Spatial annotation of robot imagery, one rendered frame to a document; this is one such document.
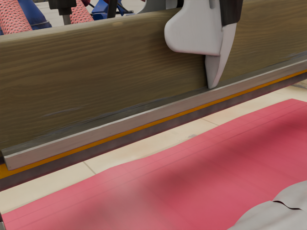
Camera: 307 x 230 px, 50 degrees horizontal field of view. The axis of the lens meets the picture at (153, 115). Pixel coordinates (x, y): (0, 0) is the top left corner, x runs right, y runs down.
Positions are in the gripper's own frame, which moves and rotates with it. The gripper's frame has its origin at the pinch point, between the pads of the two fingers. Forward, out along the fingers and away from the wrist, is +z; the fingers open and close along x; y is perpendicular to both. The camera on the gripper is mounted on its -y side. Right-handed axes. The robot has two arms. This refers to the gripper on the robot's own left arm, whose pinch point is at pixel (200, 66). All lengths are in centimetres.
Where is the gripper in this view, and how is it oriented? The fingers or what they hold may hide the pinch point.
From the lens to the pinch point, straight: 29.8
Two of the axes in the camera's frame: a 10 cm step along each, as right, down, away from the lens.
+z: 1.0, 9.2, 3.7
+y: -8.4, 2.8, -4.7
